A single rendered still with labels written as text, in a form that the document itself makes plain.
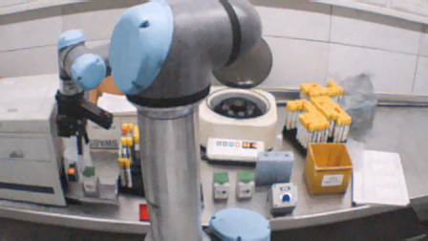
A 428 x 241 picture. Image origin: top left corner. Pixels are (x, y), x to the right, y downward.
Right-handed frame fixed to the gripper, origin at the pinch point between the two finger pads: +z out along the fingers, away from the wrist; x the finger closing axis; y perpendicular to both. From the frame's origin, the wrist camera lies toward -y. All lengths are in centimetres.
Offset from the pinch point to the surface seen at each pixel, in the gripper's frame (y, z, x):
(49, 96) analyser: 11.7, -15.0, -7.2
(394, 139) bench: -109, 15, -29
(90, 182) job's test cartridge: -0.5, 6.2, 2.5
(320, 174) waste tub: -64, 7, -1
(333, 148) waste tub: -72, 7, -13
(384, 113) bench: -114, 15, -49
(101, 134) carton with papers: -1.5, 8.2, -24.8
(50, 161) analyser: 10.8, -1.7, 4.6
